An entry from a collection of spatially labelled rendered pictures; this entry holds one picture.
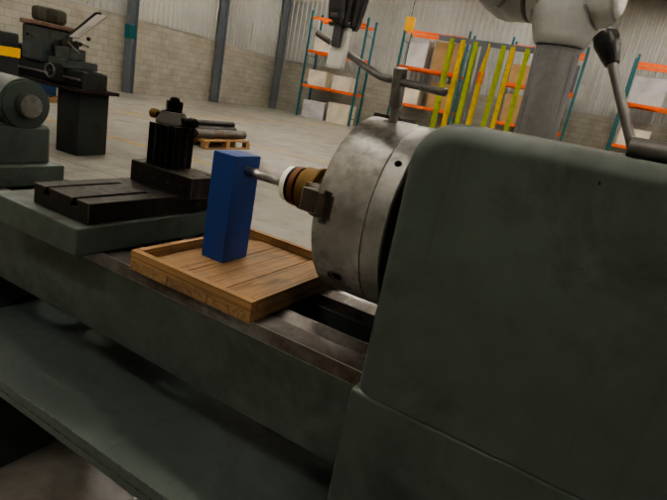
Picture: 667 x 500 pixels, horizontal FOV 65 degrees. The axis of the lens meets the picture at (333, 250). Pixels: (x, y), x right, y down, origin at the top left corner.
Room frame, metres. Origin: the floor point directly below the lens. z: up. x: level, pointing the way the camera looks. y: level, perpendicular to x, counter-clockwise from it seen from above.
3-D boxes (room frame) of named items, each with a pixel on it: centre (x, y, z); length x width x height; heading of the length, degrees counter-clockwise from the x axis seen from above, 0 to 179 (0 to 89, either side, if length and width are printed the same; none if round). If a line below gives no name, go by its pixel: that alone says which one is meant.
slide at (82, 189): (1.20, 0.47, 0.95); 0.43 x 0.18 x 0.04; 153
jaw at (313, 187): (0.86, 0.03, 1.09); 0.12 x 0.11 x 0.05; 153
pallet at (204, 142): (9.31, 2.53, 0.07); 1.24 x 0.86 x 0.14; 155
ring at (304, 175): (0.97, 0.06, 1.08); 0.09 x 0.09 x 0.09; 63
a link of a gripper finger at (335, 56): (0.96, 0.06, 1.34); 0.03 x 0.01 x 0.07; 63
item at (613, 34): (0.73, -0.29, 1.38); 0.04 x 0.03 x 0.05; 63
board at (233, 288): (1.03, 0.17, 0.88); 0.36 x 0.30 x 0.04; 153
